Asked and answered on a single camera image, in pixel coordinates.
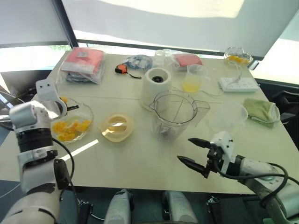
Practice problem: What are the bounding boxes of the red packet in plastic bag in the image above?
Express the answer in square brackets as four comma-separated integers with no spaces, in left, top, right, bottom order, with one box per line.
[170,53,203,70]

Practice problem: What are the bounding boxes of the clear cup with orange juice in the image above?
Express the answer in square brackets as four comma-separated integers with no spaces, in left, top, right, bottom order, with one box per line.
[182,64,211,93]

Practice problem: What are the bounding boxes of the plastic bag with orange pieces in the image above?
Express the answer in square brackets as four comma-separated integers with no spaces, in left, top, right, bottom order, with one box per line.
[223,46,254,67]

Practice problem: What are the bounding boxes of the white blender base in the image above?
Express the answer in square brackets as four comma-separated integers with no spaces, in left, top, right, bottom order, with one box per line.
[139,67,173,110]

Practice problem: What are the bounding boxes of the cream blender jar lid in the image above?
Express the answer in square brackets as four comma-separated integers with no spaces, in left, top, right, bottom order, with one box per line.
[98,112,134,143]

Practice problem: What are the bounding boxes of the grey rounded robot leg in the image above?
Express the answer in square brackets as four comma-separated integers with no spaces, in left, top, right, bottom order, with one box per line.
[104,189,135,224]
[162,190,199,224]

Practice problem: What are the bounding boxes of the bagged red and blue packets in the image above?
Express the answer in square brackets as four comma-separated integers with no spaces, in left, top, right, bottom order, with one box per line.
[58,46,106,84]

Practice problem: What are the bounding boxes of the white roller blind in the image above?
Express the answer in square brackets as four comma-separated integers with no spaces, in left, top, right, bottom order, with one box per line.
[61,0,299,59]
[0,0,71,49]

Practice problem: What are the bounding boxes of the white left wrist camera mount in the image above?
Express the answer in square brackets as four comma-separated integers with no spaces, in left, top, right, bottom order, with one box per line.
[35,78,69,118]

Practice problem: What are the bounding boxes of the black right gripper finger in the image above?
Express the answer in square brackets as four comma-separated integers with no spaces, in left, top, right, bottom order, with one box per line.
[177,155,206,175]
[188,138,213,149]

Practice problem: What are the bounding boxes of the small clear plastic container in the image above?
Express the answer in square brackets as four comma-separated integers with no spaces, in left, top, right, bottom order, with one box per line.
[154,49,173,67]

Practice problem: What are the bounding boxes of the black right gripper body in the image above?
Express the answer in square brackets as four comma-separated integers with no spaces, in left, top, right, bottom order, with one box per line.
[202,144,224,180]

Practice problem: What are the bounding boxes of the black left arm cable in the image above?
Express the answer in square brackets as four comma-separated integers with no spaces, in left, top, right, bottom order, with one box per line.
[51,137,78,194]

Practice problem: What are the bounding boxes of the dark side table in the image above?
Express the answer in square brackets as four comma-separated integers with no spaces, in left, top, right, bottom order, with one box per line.
[0,67,56,98]

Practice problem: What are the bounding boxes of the clear glass bowl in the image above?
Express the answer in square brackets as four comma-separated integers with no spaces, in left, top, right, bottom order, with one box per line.
[50,97,94,143]

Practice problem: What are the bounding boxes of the black table clamp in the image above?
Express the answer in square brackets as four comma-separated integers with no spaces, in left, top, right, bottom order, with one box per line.
[205,195,221,214]
[77,200,95,224]

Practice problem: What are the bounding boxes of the white power strip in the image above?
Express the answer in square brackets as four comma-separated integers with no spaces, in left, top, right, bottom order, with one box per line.
[218,77,259,93]

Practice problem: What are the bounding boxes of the plastic bag with blue items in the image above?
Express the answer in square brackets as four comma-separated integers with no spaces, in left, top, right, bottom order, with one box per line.
[125,54,154,71]

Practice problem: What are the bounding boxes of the clear plastic bowl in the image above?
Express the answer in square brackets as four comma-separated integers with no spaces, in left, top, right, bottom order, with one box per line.
[206,102,249,138]

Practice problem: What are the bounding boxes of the white power cord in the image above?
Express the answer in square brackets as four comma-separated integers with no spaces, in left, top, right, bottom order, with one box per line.
[230,61,244,83]

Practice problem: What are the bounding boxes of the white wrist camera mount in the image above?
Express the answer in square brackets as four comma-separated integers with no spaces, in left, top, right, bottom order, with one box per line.
[209,130,235,175]
[35,78,69,118]

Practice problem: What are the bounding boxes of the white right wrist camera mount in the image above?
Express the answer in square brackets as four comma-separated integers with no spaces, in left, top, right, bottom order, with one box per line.
[209,130,235,175]

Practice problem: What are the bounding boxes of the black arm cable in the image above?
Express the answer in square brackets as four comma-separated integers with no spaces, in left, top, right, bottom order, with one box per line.
[51,137,78,194]
[211,158,299,209]

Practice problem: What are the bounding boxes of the green cloth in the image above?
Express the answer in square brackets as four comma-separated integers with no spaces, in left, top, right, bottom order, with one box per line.
[242,98,280,128]

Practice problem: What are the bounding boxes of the clear blender jar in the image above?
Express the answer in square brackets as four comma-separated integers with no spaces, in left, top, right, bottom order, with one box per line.
[149,90,211,142]

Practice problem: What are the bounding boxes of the black chair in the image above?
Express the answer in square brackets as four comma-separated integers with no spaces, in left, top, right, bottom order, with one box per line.
[254,78,299,152]

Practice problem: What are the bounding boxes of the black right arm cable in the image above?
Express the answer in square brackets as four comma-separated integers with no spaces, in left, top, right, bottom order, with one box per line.
[211,158,299,209]

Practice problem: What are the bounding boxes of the orange black tape measure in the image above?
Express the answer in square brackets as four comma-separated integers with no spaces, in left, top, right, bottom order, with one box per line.
[115,64,142,80]

